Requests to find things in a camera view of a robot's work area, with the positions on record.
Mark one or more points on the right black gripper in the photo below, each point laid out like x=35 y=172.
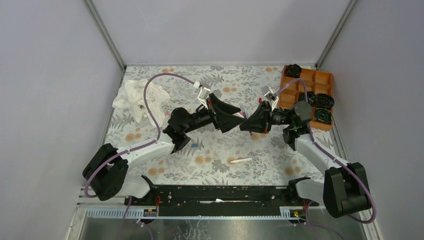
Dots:
x=260 y=121

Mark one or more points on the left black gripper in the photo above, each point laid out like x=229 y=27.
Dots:
x=221 y=113

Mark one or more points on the purple pen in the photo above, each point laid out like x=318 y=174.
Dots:
x=244 y=113

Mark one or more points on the white pen blue tip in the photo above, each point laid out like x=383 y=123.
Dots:
x=241 y=160

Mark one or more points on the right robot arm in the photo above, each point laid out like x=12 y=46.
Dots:
x=345 y=188

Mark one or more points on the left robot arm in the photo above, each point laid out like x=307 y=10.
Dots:
x=106 y=174

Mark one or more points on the floral table mat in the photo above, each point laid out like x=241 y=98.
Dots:
x=273 y=162

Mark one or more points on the orange compartment tray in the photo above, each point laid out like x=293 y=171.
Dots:
x=313 y=86

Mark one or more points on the white crumpled cloth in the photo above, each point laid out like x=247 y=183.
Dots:
x=142 y=103

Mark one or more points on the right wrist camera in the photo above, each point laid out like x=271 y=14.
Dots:
x=270 y=96

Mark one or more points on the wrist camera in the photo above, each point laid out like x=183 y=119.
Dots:
x=270 y=96
x=204 y=91

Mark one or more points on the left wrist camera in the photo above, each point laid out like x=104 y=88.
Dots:
x=204 y=91

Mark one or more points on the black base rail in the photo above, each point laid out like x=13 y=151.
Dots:
x=220 y=201

